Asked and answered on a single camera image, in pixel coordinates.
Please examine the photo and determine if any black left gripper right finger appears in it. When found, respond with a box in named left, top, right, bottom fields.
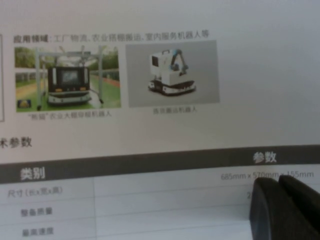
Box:
left=278, top=174, right=320, bottom=240

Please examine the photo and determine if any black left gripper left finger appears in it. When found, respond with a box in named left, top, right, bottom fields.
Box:
left=249, top=177, right=309, bottom=240

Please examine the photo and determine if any white product catalogue book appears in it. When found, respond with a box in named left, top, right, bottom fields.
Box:
left=0, top=0, right=320, bottom=240

